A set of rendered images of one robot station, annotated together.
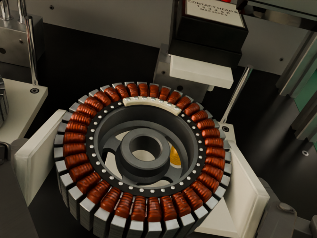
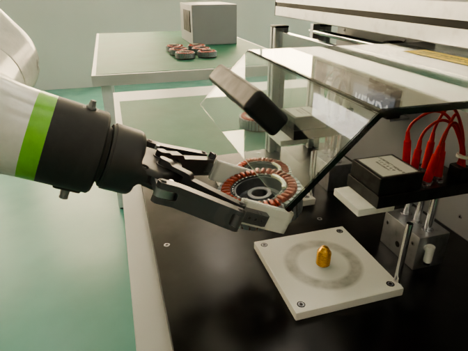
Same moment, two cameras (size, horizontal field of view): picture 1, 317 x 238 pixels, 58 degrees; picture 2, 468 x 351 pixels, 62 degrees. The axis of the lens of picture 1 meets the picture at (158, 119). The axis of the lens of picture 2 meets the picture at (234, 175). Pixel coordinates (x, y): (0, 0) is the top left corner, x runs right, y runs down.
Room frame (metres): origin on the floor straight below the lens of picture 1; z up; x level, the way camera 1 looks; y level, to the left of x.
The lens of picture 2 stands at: (0.01, -0.44, 1.13)
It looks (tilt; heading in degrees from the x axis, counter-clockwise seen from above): 26 degrees down; 80
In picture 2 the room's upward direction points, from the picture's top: straight up
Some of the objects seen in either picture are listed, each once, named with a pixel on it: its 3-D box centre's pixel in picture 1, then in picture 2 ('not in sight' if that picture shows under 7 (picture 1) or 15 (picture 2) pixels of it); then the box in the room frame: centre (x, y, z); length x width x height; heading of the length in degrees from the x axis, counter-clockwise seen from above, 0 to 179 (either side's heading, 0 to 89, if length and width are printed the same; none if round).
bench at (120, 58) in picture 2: not in sight; (180, 97); (0.11, 2.47, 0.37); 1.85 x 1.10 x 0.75; 97
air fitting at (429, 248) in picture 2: (211, 82); (428, 254); (0.35, -0.06, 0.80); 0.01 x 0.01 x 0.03; 7
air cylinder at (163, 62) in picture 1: (181, 72); (412, 236); (0.35, -0.01, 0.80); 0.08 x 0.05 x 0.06; 97
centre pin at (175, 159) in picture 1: (179, 150); (324, 255); (0.21, -0.03, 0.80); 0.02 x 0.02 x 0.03
